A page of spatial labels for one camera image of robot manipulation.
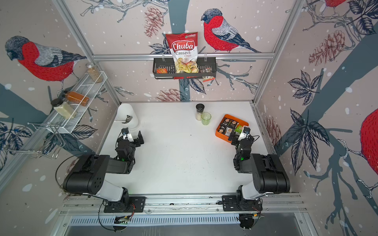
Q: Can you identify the orange storage box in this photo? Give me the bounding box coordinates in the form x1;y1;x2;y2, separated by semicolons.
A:
215;114;249;144

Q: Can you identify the green cookie packet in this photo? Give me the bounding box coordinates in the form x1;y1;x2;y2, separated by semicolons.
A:
235;125;243;134

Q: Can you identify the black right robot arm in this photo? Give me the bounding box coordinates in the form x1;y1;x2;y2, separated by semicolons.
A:
228;128;290;211

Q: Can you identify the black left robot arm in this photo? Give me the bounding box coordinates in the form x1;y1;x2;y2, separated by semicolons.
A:
63;128;146;213

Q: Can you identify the white rounded container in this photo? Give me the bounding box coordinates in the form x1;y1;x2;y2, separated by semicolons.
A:
114;103;140;131

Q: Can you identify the green translucent cup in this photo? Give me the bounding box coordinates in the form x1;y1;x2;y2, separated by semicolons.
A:
201;112;212;125

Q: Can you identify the black cap spice shaker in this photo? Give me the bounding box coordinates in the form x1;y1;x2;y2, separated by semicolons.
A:
195;103;205;121

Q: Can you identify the orange sauce bottle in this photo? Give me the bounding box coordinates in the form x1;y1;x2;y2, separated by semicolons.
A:
63;91;90;107

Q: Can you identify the black lid cream jar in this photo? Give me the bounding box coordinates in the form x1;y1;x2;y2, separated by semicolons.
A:
51;98;77;120

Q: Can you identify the glass jar of grains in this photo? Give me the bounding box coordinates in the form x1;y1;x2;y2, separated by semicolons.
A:
86;63;102;83

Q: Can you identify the red Chuba cassava chips bag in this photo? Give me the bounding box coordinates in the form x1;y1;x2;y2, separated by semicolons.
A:
165;32;199;73

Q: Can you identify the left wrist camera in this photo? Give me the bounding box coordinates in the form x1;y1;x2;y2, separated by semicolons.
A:
121;127;134;142

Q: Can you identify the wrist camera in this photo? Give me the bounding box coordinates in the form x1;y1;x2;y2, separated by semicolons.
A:
238;126;251;141
121;127;134;142

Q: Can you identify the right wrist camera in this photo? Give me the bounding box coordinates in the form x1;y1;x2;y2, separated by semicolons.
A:
238;126;251;141

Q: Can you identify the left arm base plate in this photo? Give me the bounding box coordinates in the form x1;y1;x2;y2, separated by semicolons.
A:
104;196;147;213

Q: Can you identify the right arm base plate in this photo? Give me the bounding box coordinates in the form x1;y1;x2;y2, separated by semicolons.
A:
218;195;262;212

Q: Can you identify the white wire wall shelf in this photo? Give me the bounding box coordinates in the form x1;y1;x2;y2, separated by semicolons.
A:
47;71;108;134

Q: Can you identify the chrome wire rack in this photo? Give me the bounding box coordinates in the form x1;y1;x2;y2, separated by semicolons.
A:
1;123;67;159

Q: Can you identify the black wire wall basket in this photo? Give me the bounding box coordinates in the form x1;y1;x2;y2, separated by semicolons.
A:
153;57;217;79

